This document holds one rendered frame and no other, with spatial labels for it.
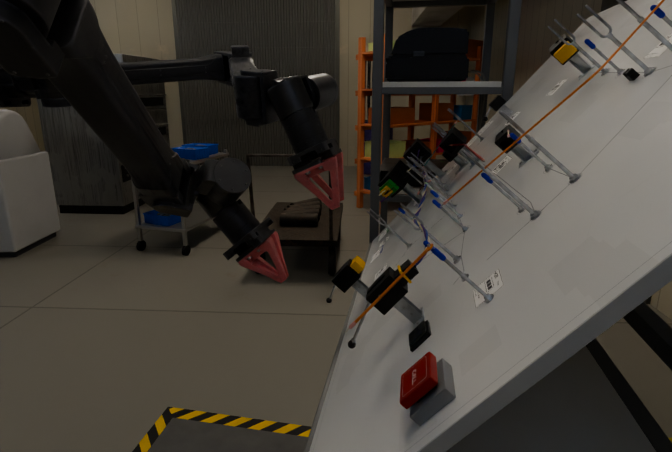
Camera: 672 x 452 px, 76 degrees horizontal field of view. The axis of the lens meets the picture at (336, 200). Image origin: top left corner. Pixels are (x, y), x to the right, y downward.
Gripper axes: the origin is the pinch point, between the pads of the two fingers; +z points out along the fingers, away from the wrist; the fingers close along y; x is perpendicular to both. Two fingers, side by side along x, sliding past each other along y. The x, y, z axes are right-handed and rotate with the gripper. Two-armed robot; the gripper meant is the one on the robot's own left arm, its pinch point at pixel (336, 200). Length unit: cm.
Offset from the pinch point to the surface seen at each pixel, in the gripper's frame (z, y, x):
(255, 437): 91, 86, 92
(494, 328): 18.4, -18.8, -14.6
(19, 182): -90, 270, 312
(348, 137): -4, 784, 89
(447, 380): 20.3, -22.5, -7.8
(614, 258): 12.5, -24.0, -27.3
